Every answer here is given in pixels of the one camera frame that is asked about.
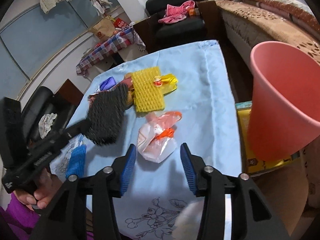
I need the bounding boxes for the black foam fruit net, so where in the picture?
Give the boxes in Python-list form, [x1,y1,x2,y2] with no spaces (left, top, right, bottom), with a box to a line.
[85,85,127,146]

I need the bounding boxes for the purple sleeve forearm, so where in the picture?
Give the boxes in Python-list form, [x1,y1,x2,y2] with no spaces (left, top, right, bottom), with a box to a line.
[0,192,94,240]

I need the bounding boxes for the black leather armchair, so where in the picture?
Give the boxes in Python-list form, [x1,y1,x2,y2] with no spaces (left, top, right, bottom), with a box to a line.
[133,0,225,53]

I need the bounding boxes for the pink plastic trash bucket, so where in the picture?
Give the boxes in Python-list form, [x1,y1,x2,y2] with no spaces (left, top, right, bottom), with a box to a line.
[250,41,319,159]

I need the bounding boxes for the pink clothes on armchair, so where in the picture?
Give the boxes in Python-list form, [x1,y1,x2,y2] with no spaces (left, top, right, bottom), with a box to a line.
[158,0,196,24]

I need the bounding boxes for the checkered cloth side table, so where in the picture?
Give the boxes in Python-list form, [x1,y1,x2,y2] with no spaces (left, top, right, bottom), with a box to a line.
[76,27,146,77]

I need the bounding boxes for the bed with brown blanket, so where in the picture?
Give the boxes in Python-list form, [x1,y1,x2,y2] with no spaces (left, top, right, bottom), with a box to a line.
[216,0,319,66]

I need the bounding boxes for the yellow plastic wrapper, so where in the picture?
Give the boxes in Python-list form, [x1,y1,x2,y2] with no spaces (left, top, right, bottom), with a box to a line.
[153,73,178,95]

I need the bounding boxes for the white orange plastic bag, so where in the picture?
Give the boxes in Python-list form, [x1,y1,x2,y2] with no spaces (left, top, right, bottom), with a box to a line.
[137,111,182,164]

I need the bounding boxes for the small orange box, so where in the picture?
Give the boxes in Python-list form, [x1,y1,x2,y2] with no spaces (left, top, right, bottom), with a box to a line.
[188,8,200,17]

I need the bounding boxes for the orange white polka quilt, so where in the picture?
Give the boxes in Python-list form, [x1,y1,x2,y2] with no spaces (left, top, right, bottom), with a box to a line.
[253,0,319,34]

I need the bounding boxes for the brown paper bag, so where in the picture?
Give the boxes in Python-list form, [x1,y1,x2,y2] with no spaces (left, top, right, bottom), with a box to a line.
[88,17,117,42]

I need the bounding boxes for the purple plastic bag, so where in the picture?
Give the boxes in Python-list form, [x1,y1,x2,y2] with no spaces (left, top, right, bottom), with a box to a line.
[97,76,117,92]

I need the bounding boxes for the light blue floral cloth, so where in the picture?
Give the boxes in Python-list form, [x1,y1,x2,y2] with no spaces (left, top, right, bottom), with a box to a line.
[50,40,241,239]

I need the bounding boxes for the blue foam fruit net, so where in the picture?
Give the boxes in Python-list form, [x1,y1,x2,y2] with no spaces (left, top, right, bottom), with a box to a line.
[66,144,86,179]

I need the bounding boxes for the hanging white pink clothes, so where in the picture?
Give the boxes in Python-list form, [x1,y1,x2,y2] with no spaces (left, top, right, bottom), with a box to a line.
[91,0,113,18]

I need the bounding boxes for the left hand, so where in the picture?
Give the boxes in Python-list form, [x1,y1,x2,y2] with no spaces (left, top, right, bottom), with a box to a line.
[14,168,62,211]

